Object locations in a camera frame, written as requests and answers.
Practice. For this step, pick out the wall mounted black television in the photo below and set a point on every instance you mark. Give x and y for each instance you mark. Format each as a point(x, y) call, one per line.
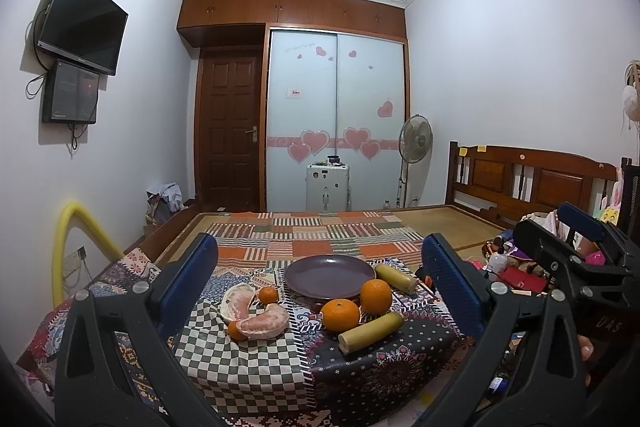
point(88, 32)

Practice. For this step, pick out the clothes pile by door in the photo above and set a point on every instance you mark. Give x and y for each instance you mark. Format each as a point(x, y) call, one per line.
point(163, 200)

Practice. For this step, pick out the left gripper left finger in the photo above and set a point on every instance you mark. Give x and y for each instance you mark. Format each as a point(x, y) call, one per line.
point(91, 384)

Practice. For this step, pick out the patterned patchwork cloth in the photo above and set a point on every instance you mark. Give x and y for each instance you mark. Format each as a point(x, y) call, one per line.
point(302, 378)

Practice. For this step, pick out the standing electric fan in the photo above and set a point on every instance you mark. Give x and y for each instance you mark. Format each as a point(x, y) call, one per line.
point(414, 143)

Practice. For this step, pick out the white appliance box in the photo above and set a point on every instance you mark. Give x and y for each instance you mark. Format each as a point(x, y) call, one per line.
point(327, 187)

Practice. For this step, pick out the frosted sliding wardrobe doors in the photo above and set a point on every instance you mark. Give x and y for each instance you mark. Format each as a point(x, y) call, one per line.
point(338, 98)

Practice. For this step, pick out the large pomelo segment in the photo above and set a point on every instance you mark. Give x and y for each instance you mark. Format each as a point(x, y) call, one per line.
point(268, 325)

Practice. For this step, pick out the person right hand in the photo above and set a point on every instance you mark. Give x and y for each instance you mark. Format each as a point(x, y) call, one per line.
point(586, 350)

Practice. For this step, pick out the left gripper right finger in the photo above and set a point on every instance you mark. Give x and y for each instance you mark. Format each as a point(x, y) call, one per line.
point(489, 313)

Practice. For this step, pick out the dark purple plate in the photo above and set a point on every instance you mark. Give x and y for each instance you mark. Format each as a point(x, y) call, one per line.
point(328, 277)

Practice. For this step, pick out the small pomelo segment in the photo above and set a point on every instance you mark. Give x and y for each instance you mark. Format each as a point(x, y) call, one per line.
point(236, 301)

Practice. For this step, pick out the wooden overhead cabinet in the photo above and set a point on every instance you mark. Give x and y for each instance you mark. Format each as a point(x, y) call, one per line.
point(235, 22)

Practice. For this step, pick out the brown wooden door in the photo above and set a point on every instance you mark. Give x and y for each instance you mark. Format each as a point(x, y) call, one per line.
point(226, 124)

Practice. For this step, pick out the wooden bed headboard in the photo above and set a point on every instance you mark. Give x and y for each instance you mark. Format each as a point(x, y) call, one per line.
point(501, 184)

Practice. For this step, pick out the large orange with stem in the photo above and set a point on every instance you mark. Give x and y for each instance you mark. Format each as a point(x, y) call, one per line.
point(340, 315)

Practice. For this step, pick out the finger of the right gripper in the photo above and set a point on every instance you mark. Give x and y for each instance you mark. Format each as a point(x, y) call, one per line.
point(596, 231)
point(562, 262)

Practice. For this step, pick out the small tangerine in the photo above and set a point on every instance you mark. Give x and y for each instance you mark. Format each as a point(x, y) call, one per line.
point(267, 295)
point(234, 332)

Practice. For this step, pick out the large round orange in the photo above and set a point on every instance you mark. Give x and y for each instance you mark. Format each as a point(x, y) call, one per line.
point(376, 297)

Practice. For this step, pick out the small wall monitor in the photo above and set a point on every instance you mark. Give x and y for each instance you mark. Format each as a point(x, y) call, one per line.
point(70, 95)

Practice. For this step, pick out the yellow foam tube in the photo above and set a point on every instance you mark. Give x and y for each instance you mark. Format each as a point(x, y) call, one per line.
point(75, 215)

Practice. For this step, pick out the striped patchwork blanket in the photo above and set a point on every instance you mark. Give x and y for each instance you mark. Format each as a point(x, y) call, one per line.
point(247, 239)

